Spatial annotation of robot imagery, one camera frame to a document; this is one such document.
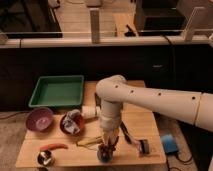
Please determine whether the purple bowl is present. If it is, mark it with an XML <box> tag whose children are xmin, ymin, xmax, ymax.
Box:
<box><xmin>26</xmin><ymin>107</ymin><xmax>54</xmax><ymax>132</ymax></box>

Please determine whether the blue plastic cup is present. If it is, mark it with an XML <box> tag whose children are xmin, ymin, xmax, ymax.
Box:
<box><xmin>97</xmin><ymin>150</ymin><xmax>112</xmax><ymax>163</ymax></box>

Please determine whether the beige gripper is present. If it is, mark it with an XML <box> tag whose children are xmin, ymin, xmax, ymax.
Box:
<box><xmin>99</xmin><ymin>116</ymin><xmax>120</xmax><ymax>156</ymax></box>

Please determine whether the white rail barrier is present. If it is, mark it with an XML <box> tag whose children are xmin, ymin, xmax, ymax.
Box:
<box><xmin>0</xmin><ymin>7</ymin><xmax>213</xmax><ymax>50</ymax></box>

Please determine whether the black handled brush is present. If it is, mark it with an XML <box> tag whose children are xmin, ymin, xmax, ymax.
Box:
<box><xmin>120</xmin><ymin>123</ymin><xmax>150</xmax><ymax>155</ymax></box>

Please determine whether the green plastic tray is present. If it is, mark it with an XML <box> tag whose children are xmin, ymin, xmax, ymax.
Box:
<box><xmin>28</xmin><ymin>75</ymin><xmax>84</xmax><ymax>108</ymax></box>

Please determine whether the small metal cup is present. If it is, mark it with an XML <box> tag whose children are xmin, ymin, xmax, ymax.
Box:
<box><xmin>37</xmin><ymin>150</ymin><xmax>54</xmax><ymax>166</ymax></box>

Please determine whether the wooden board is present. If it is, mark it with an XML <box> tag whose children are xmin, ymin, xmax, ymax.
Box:
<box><xmin>15</xmin><ymin>79</ymin><xmax>167</xmax><ymax>169</ymax></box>

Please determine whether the orange carrot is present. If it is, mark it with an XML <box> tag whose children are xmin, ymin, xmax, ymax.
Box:
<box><xmin>39</xmin><ymin>143</ymin><xmax>68</xmax><ymax>151</ymax></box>

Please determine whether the yellow banana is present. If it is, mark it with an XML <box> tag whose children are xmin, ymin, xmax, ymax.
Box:
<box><xmin>76</xmin><ymin>136</ymin><xmax>102</xmax><ymax>147</ymax></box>

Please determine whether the black cable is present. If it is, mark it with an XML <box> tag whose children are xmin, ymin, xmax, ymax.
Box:
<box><xmin>165</xmin><ymin>151</ymin><xmax>194</xmax><ymax>171</ymax></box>

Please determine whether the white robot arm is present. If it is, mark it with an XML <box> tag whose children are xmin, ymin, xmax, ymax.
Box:
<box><xmin>96</xmin><ymin>75</ymin><xmax>213</xmax><ymax>148</ymax></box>

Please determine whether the crumpled silver foil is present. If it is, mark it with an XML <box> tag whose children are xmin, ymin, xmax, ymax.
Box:
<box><xmin>62</xmin><ymin>109</ymin><xmax>80</xmax><ymax>135</ymax></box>

